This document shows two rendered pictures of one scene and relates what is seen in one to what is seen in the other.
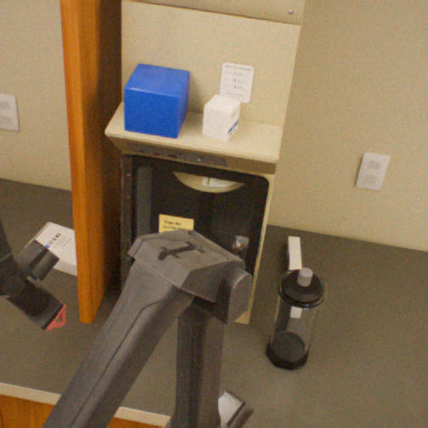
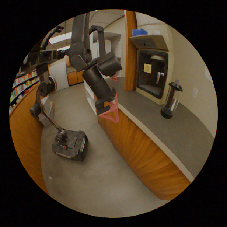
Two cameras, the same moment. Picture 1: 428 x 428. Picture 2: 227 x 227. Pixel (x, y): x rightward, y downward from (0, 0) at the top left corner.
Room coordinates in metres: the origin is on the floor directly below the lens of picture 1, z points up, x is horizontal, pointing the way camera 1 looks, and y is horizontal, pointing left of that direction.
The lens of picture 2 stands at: (0.51, -0.28, 1.23)
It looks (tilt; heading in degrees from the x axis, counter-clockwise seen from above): 38 degrees down; 54
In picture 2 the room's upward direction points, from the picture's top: straight up
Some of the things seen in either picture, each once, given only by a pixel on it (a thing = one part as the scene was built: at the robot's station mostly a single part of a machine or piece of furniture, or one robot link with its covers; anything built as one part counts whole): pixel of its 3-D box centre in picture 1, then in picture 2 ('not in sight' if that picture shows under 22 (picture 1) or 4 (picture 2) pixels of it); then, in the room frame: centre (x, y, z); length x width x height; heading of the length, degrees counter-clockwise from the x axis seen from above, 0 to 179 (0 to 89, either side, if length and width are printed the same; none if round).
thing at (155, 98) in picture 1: (157, 100); (140, 34); (1.07, 0.11, 1.56); 0.10 x 0.10 x 0.09; 84
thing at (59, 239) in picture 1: (63, 248); not in sight; (1.29, 0.37, 0.96); 0.16 x 0.12 x 0.04; 73
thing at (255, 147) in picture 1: (194, 150); (148, 41); (1.06, 0.03, 1.46); 0.32 x 0.11 x 0.10; 84
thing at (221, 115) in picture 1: (221, 117); (152, 34); (1.06, -0.01, 1.54); 0.05 x 0.05 x 0.06; 69
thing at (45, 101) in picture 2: not in sight; (43, 107); (-0.35, 1.86, 0.49); 0.60 x 0.42 x 0.33; 84
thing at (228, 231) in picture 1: (190, 239); (150, 71); (1.11, 0.03, 1.19); 0.30 x 0.01 x 0.40; 83
